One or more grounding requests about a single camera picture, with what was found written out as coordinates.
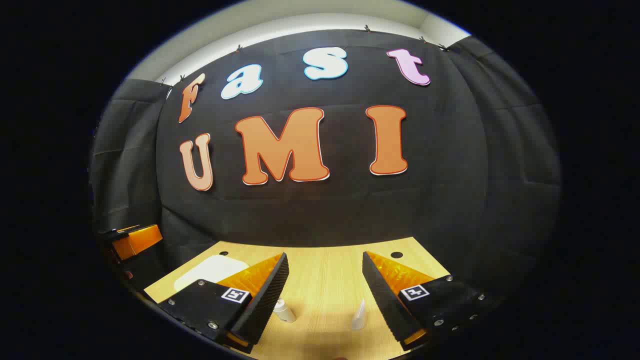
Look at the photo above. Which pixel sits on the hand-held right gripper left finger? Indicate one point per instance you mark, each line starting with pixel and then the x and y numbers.
pixel 267 295

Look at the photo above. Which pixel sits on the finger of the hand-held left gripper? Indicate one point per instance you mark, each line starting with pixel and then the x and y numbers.
pixel 137 242

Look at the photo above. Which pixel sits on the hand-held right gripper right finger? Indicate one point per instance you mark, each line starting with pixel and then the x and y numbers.
pixel 382 295

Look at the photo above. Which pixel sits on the pale yellow small suitcase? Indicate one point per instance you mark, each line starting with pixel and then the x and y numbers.
pixel 210 270

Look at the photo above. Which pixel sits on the white squeeze tube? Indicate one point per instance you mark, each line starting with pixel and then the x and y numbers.
pixel 358 316

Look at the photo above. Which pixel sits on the small white capped bottle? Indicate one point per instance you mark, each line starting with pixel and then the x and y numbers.
pixel 283 310

